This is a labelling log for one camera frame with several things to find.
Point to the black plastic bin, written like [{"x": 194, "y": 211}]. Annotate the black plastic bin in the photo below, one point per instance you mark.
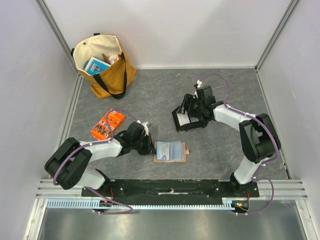
[{"x": 195, "y": 123}]

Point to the brown leather card holder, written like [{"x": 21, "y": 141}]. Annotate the brown leather card holder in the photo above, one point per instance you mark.
[{"x": 178, "y": 153}]

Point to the brown item in bag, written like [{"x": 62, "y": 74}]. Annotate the brown item in bag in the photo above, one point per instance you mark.
[{"x": 106, "y": 59}]

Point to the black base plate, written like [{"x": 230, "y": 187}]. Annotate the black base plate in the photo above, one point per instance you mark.
[{"x": 175, "y": 191}]

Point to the blue white book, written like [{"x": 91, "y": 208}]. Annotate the blue white book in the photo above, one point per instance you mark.
[{"x": 95, "y": 66}]

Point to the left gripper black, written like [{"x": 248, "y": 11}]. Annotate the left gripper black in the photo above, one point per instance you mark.
[{"x": 149, "y": 148}]

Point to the slotted cable duct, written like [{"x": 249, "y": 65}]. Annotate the slotted cable duct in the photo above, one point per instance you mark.
[{"x": 100, "y": 204}]

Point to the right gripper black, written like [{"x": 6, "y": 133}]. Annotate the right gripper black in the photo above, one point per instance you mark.
[{"x": 189, "y": 113}]

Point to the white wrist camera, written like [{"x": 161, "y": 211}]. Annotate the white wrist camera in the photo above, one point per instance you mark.
[
  {"x": 145, "y": 125},
  {"x": 197, "y": 85}
]

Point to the white card stack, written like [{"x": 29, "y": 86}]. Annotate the white card stack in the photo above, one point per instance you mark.
[{"x": 183, "y": 119}]

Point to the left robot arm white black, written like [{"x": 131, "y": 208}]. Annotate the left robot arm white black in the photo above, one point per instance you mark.
[{"x": 68, "y": 165}]

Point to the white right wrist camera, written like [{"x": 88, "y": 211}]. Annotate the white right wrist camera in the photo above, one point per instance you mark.
[{"x": 197, "y": 85}]

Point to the silver credit card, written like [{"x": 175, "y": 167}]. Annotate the silver credit card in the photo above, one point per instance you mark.
[{"x": 163, "y": 151}]

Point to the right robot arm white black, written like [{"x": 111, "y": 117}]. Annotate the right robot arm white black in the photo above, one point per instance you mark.
[{"x": 259, "y": 140}]

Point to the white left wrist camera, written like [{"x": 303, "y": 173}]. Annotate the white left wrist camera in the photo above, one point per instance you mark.
[{"x": 145, "y": 125}]

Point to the mustard canvas tote bag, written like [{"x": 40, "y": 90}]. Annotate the mustard canvas tote bag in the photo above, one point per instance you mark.
[{"x": 113, "y": 81}]

